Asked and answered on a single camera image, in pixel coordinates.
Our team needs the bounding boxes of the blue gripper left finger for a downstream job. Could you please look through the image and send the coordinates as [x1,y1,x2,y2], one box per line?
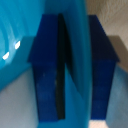
[27,13,68,122]

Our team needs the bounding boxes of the blue cup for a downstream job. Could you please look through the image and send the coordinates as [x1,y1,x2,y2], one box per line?
[0,0,93,128]

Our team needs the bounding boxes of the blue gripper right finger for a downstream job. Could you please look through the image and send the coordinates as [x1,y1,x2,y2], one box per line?
[87,14,121,121]

